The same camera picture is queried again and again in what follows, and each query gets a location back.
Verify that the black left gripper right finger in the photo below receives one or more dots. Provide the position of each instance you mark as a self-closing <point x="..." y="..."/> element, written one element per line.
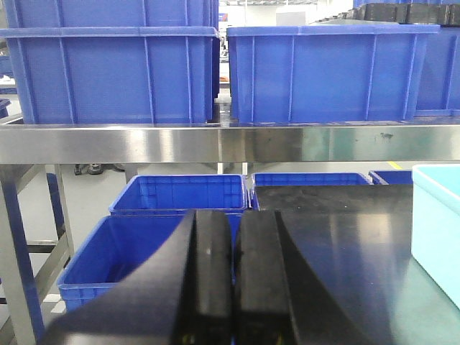
<point x="284" y="291"/>

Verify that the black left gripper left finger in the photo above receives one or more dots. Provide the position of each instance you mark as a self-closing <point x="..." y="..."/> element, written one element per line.
<point x="139" y="323"/>

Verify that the stainless steel shelf rack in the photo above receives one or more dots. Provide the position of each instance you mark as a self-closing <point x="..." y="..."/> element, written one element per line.
<point x="25" y="146"/>

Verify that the blue bin upper shelf right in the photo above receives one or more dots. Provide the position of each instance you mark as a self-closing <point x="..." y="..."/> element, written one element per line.
<point x="327" y="73"/>

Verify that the blue bin shelf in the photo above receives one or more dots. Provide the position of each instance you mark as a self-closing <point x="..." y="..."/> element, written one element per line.
<point x="439" y="84"/>
<point x="327" y="73"/>
<point x="113" y="75"/>

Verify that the blue bin upper shelf left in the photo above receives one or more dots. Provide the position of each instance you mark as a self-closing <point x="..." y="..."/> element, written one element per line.
<point x="113" y="75"/>

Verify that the blue bin far right shelf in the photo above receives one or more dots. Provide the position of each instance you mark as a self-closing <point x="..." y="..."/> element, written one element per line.
<point x="439" y="84"/>

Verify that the blue floor bin near left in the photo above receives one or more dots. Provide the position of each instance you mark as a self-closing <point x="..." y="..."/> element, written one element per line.
<point x="108" y="258"/>

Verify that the blue floor bin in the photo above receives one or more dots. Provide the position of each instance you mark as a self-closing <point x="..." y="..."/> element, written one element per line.
<point x="303" y="178"/>
<point x="108" y="258"/>
<point x="391" y="177"/>
<point x="169" y="194"/>

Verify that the blue floor bin middle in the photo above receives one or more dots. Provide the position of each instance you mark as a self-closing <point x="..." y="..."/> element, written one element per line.
<point x="169" y="194"/>

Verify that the blue floor bin far right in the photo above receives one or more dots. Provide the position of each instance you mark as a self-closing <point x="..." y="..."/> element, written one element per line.
<point x="391" y="177"/>

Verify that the light cyan plastic tray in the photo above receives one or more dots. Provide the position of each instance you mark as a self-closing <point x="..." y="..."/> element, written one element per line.
<point x="435" y="234"/>

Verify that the blue bin stacked top left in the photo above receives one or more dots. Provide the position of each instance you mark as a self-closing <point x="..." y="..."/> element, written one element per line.
<point x="111" y="13"/>

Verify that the black crates row background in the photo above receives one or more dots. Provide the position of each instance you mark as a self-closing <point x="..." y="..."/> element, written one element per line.
<point x="406" y="13"/>

